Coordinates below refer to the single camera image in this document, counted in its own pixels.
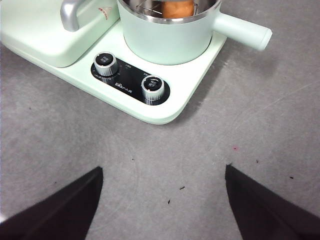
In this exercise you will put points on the mint green steamer pot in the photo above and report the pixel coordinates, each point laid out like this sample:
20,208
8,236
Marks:
162,40

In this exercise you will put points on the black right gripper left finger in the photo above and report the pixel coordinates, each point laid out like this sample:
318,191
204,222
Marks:
55,215

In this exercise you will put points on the brown potato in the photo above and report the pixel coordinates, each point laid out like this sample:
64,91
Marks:
177,8

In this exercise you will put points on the mint green breakfast machine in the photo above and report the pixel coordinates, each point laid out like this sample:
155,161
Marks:
37,37

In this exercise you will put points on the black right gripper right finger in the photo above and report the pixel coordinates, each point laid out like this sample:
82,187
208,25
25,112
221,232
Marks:
270,215

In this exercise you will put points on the silver black control dial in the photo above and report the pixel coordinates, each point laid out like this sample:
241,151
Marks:
152,86
105,62

